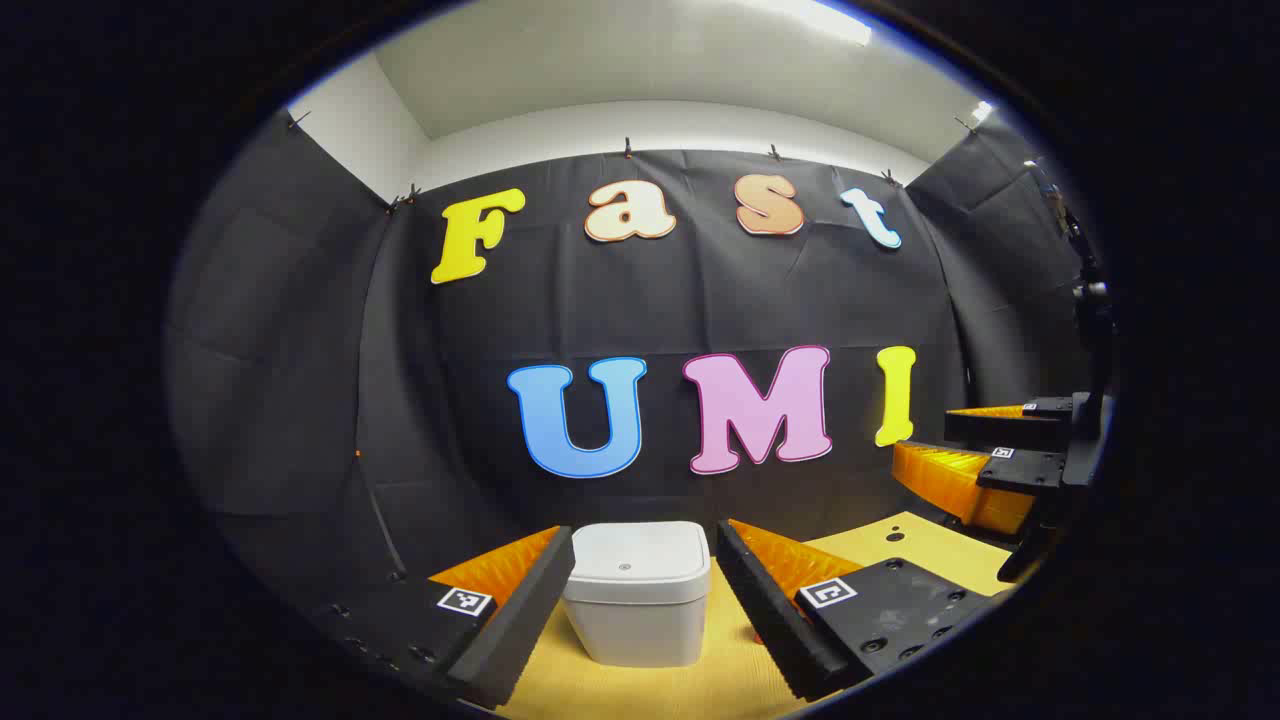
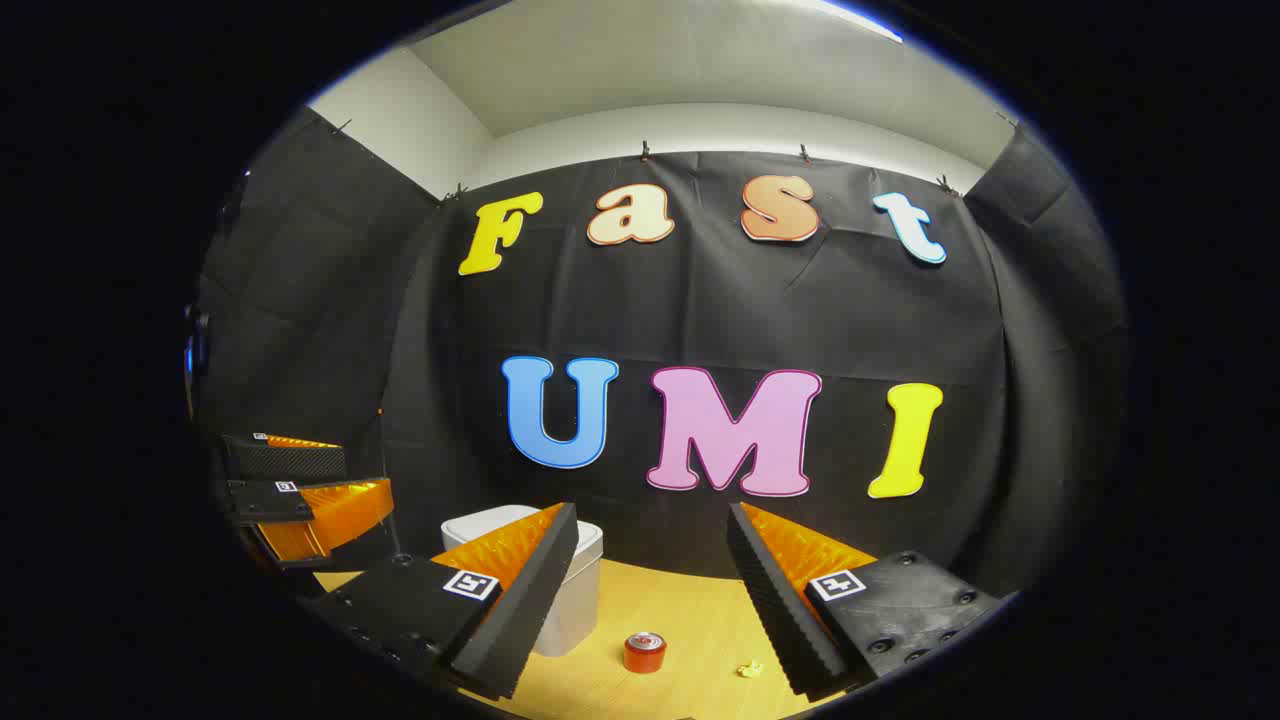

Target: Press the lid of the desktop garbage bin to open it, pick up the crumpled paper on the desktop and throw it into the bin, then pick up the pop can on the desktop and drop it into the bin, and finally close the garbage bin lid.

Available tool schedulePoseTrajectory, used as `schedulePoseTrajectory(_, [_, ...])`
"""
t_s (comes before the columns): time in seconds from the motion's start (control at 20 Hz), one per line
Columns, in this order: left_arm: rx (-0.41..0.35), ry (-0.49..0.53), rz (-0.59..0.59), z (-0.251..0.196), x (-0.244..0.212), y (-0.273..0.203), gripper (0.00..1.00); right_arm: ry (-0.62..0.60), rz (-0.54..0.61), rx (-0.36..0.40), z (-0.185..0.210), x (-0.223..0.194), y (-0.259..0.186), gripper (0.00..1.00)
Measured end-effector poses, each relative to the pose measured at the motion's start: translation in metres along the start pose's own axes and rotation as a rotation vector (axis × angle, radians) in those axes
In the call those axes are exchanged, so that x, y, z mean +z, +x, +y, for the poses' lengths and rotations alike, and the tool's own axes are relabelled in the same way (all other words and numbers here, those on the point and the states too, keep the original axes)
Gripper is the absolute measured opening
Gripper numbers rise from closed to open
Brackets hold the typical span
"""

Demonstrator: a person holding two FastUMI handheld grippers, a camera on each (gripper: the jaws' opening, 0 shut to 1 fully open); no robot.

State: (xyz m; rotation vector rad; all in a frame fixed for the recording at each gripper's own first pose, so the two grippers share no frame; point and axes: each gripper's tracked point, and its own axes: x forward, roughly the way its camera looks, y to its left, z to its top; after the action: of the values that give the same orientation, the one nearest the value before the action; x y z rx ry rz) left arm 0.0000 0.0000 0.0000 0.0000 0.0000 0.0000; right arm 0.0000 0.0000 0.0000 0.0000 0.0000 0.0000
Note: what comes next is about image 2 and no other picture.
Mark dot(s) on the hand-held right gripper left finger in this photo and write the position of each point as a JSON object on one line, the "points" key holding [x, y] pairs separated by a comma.
{"points": [[530, 600]]}

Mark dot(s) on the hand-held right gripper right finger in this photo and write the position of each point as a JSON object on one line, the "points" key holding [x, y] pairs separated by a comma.
{"points": [[775, 610]]}

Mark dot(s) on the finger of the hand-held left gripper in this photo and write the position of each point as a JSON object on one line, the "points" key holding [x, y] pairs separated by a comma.
{"points": [[290, 462], [270, 502]]}

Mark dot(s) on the white desktop garbage bin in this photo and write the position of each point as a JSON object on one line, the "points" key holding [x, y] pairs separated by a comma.
{"points": [[575, 610]]}

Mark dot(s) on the yellow-green paper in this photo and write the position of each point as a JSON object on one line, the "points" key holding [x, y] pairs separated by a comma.
{"points": [[750, 669]]}

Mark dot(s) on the black backdrop cloth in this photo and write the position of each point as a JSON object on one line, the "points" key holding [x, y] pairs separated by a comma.
{"points": [[700, 300]]}

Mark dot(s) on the wooden desktop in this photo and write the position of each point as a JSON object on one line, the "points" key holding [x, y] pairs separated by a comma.
{"points": [[690, 620]]}

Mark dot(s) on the red pop can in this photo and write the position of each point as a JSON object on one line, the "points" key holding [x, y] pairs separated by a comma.
{"points": [[645, 655]]}

